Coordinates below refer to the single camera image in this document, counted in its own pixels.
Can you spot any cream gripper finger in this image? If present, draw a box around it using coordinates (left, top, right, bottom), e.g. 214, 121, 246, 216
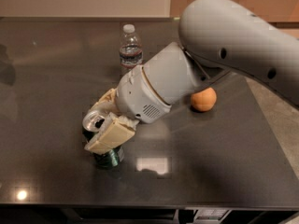
84, 112, 137, 155
90, 88, 120, 115

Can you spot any green soda can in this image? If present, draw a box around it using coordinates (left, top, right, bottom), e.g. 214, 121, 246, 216
82, 110, 124, 170

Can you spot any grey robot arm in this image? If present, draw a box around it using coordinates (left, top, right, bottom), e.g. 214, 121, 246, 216
82, 0, 299, 155

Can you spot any clear plastic water bottle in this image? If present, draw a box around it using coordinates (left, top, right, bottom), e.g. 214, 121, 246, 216
119, 24, 143, 75

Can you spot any orange ball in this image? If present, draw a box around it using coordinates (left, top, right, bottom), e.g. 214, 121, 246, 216
191, 88, 217, 112

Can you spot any device under table edge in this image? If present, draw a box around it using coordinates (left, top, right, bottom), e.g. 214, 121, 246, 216
195, 209, 230, 221

